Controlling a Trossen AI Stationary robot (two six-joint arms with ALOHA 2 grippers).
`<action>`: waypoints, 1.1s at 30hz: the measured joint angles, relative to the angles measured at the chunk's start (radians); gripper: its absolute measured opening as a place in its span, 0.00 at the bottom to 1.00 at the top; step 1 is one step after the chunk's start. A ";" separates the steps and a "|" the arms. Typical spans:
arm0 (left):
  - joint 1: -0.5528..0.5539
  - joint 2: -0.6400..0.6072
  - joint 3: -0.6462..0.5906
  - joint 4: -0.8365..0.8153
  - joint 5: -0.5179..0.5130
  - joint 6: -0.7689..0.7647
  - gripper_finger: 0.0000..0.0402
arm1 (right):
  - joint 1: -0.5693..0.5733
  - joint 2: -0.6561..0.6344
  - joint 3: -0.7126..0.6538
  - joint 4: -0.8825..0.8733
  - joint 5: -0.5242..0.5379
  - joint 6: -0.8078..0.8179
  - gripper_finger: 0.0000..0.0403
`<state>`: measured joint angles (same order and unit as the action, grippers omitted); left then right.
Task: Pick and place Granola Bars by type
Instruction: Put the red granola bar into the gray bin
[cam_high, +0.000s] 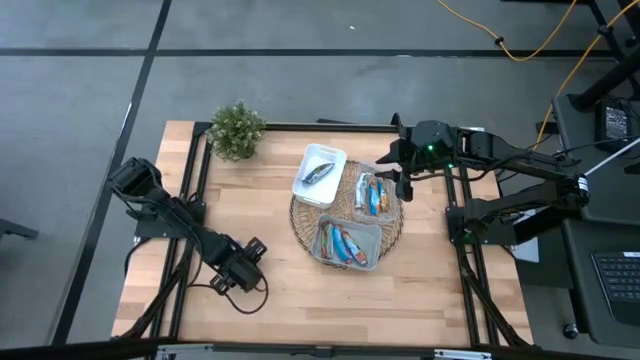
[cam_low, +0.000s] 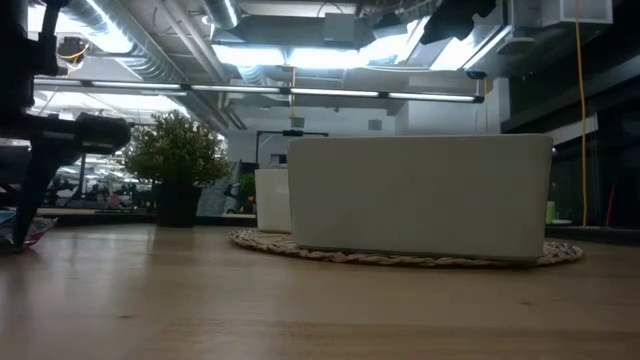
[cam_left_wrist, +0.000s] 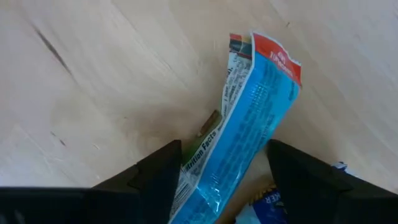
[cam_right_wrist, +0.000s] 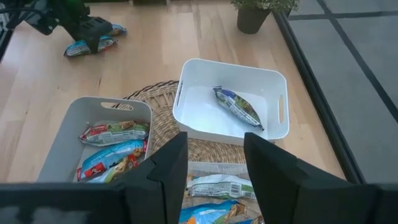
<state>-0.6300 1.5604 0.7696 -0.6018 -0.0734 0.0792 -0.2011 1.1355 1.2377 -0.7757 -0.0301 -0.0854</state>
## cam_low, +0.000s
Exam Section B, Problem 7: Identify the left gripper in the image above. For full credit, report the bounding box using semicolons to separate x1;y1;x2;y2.
0;112;132;250

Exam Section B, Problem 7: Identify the blue and red granola bar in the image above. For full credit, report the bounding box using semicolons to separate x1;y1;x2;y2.
22;215;59;249

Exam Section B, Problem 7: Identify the green potted plant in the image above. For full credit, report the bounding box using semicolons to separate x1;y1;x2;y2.
122;110;234;229

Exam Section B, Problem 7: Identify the small green plant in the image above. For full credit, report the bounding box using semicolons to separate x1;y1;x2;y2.
238;173;257;214

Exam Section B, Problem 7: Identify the round woven placemat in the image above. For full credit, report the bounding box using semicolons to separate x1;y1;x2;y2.
228;228;585;268

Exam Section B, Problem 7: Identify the long ceiling light fixture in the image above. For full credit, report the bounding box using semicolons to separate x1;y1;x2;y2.
32;77;487;105

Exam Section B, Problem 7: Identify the white plastic bin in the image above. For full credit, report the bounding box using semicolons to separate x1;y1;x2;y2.
254;168;292;234

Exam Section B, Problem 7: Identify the grey plastic bin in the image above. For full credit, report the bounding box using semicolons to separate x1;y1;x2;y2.
287;133;554;261

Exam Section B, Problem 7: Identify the black aluminium table frame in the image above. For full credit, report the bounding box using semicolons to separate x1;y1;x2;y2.
37;208;640;246

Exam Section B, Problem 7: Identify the silver ceiling duct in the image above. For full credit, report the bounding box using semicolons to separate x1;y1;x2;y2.
64;0;236;131

